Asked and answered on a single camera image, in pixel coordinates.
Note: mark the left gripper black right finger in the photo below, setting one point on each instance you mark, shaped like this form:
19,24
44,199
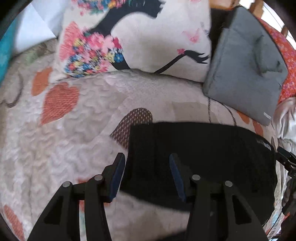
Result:
218,211

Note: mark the teal fuzzy cloth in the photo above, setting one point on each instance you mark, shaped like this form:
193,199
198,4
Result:
6,47

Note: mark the red floral bedsheet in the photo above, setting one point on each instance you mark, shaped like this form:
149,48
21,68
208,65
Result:
288,53

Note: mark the wooden headboard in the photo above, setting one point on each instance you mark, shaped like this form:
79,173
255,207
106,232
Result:
258,8

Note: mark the grey laptop bag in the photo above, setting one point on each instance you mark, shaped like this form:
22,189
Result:
247,70

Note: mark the white fleece blanket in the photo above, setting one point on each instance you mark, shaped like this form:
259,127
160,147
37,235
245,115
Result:
284,124

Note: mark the black pants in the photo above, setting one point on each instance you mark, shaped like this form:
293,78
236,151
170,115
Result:
215,152

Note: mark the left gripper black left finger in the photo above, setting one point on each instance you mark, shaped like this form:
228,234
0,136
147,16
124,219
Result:
60,218

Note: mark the heart-patterned quilted bedspread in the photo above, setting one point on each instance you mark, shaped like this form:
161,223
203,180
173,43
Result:
70,130

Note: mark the white floral silhouette pillow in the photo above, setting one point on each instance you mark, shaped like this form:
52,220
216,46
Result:
162,37

